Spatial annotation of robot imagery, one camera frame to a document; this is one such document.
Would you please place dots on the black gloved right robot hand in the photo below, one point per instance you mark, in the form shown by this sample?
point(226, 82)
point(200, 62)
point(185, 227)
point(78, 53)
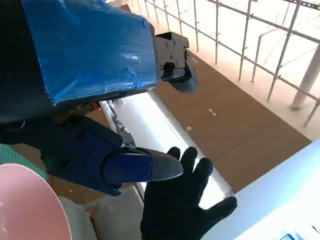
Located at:
point(170, 212)

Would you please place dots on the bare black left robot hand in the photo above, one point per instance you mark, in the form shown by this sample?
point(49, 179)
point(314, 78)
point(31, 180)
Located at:
point(82, 55)

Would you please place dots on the green cutting mat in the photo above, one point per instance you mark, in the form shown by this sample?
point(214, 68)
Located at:
point(15, 156)

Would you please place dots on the white desk top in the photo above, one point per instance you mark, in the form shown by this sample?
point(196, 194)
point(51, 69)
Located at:
point(275, 200)

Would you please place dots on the white round pillar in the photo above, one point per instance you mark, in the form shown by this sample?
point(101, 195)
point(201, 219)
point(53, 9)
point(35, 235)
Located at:
point(306, 82)

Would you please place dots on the white metal scaffold frame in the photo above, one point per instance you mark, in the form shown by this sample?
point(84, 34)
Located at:
point(245, 40)

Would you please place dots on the pink bowl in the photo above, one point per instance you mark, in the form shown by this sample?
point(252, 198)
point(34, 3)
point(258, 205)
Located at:
point(27, 207)

